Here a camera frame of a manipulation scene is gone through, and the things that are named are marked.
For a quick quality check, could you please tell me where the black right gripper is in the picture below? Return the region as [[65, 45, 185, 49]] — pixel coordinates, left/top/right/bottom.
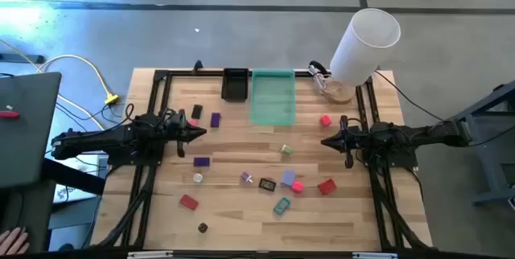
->
[[320, 114, 372, 170]]

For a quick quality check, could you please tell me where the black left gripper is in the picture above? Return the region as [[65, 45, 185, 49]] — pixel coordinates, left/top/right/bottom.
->
[[164, 109, 208, 158]]

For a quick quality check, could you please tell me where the red rectangular block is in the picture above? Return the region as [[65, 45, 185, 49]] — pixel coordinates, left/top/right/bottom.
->
[[179, 194, 200, 212], [317, 178, 338, 196]]

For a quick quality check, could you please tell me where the black framed holder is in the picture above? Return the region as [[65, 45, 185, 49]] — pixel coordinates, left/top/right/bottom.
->
[[257, 177, 278, 192]]

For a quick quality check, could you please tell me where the lavender multi-port charger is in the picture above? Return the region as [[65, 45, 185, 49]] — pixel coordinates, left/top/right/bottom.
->
[[280, 169, 297, 187]]

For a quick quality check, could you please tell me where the small black bin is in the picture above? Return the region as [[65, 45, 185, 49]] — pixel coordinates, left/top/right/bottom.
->
[[220, 68, 249, 103]]

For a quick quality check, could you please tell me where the teal translucent bin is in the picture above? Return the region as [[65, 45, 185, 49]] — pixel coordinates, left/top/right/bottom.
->
[[251, 68, 297, 127]]

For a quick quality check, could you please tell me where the teal rectangular holder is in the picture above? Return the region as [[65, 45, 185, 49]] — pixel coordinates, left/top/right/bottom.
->
[[272, 196, 292, 216]]

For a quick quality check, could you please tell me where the white shade table lamp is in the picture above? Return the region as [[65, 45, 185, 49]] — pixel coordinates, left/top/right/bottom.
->
[[321, 8, 402, 105]]

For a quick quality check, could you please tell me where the white printed sheet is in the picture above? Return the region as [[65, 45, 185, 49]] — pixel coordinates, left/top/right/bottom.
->
[[51, 152, 106, 204]]

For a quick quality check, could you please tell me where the dark grey desk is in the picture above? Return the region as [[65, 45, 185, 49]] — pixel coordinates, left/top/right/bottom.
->
[[0, 72, 62, 190]]

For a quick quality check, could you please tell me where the black floor bar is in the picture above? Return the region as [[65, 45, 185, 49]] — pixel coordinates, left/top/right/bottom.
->
[[0, 52, 46, 65]]

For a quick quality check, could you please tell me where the person's hand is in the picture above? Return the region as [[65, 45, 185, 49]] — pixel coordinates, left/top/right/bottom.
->
[[0, 226, 31, 256]]

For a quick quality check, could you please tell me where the black aluminium table frame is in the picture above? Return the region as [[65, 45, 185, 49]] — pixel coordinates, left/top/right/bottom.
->
[[96, 68, 431, 252]]

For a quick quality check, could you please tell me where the white coiled cable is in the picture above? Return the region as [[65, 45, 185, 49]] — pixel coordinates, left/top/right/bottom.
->
[[307, 60, 333, 95]]

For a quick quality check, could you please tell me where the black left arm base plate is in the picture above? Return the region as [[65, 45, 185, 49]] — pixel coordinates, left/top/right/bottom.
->
[[107, 146, 167, 167]]

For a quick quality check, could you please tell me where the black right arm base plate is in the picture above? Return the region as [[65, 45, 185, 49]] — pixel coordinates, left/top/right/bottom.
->
[[361, 146, 419, 171]]

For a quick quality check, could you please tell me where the long black arm cable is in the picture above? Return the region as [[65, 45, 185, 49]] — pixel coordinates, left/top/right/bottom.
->
[[373, 69, 447, 123]]

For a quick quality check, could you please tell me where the yellow extension cable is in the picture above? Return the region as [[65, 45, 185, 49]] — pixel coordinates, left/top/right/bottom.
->
[[0, 38, 121, 131]]

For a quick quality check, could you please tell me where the white metal bracket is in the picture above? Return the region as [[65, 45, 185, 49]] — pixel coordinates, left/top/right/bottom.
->
[[352, 251, 399, 259], [127, 250, 175, 259]]

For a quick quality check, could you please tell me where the blue-grey metal cart frame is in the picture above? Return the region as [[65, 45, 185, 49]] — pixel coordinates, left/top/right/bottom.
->
[[442, 80, 515, 212]]

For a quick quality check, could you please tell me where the black floor cable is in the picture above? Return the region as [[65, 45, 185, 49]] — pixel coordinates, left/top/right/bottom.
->
[[468, 124, 515, 148]]

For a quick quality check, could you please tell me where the red-handled screwdriver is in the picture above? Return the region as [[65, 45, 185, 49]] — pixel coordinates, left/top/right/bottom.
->
[[0, 89, 26, 120]]

